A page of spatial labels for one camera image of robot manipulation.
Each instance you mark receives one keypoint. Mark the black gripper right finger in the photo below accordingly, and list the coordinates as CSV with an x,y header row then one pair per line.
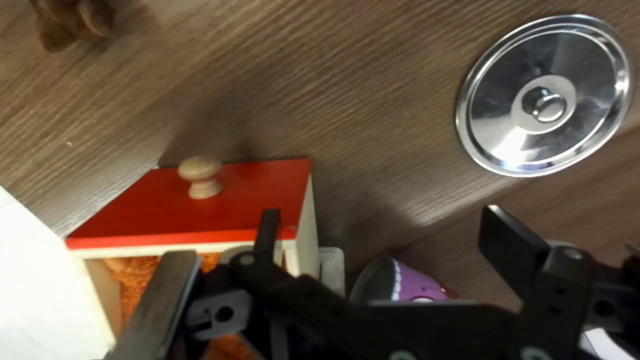
x,y
513,250

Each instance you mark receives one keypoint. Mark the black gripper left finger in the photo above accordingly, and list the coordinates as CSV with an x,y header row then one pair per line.
x,y
267,237

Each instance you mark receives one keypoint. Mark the wooden box with slot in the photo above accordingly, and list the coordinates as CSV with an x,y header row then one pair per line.
x,y
49,308

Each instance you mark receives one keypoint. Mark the round steel pot lid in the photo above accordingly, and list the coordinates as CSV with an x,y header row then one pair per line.
x,y
544,96

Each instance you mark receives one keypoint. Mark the pink purple snack packet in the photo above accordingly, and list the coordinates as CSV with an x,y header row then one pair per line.
x,y
392,280

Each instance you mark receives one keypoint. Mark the brown white plush toy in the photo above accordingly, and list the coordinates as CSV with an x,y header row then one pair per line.
x,y
63,23

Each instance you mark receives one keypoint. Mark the red wooden drawer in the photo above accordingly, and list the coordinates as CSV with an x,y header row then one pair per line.
x,y
182,239

